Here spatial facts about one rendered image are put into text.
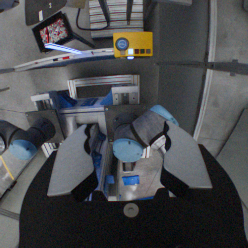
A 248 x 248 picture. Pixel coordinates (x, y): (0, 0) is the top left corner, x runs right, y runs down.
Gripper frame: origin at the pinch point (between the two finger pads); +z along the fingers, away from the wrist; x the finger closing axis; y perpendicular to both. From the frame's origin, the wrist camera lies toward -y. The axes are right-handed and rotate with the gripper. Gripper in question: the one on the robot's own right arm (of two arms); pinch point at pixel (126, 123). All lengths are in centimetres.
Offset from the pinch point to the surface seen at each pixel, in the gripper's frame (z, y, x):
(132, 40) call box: 40.7, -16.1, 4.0
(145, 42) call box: 40.7, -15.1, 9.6
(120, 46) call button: 39.7, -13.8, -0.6
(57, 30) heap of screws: 64, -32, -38
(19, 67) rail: 63, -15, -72
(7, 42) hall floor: 148, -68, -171
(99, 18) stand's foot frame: 140, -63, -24
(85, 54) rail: 62, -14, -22
